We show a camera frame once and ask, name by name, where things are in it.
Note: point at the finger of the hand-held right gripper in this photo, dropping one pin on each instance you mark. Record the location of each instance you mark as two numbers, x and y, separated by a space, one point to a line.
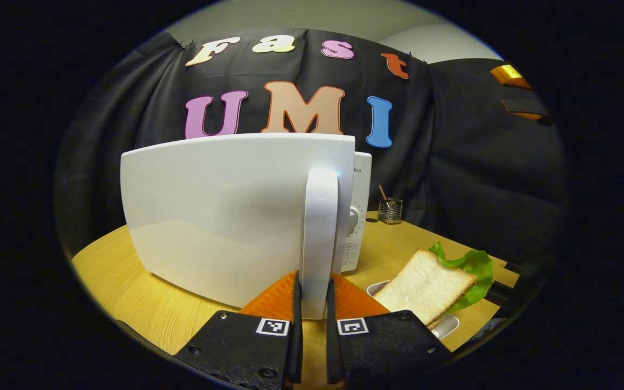
509 75
526 108

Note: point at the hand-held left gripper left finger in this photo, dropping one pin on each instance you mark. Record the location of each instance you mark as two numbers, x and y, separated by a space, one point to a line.
297 346

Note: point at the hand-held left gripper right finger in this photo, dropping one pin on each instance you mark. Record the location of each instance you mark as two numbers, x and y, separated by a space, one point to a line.
332 346

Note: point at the bread and lettuce sandwich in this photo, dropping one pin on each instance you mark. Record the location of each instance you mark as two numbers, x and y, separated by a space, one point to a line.
426 287

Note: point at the white microwave oven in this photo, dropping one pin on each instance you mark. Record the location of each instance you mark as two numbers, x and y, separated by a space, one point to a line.
220 216

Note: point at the small white food tray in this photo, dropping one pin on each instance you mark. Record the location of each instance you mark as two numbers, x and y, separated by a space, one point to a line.
444 326

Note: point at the black backdrop cloth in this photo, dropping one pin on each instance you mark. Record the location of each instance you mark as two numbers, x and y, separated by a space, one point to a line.
453 162

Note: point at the small glass jar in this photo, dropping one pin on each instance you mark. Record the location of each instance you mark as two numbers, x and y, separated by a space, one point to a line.
391 212

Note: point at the brown wooden stick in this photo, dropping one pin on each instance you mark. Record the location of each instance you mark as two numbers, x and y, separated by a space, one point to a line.
383 194

